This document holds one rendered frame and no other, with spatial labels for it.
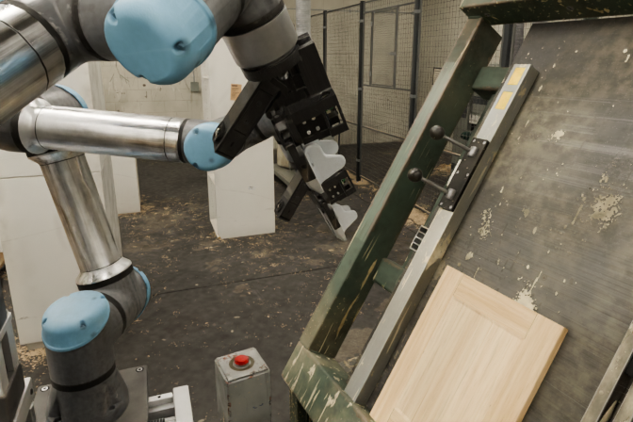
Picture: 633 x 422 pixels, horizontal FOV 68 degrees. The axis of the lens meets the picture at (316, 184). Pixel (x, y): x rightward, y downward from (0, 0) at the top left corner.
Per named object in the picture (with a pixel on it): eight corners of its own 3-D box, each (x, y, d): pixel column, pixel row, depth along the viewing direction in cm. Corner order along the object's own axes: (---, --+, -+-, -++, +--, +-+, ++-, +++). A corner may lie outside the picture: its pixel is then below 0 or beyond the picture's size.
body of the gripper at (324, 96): (351, 135, 57) (317, 46, 49) (286, 164, 57) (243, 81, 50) (335, 106, 63) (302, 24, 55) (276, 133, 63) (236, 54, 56)
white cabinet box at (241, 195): (209, 220, 518) (198, 24, 465) (261, 214, 537) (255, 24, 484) (218, 239, 463) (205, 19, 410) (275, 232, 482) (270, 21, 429)
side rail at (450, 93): (325, 348, 147) (298, 339, 141) (488, 38, 149) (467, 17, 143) (334, 358, 142) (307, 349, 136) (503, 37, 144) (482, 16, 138)
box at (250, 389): (217, 413, 134) (213, 357, 129) (256, 398, 139) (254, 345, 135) (230, 442, 124) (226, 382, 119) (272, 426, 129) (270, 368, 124)
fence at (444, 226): (354, 393, 123) (343, 390, 120) (522, 72, 124) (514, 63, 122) (365, 405, 118) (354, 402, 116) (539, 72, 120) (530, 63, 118)
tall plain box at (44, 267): (44, 289, 363) (6, 54, 318) (128, 277, 383) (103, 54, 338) (16, 356, 282) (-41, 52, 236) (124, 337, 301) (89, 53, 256)
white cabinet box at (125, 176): (89, 205, 569) (82, 147, 551) (140, 201, 588) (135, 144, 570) (85, 217, 528) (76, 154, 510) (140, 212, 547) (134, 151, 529)
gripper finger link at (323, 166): (358, 190, 63) (336, 137, 57) (318, 208, 63) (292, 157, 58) (351, 177, 66) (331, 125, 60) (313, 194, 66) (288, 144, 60)
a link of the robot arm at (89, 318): (33, 383, 88) (22, 318, 84) (76, 342, 100) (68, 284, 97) (95, 388, 86) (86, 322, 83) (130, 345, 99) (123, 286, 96)
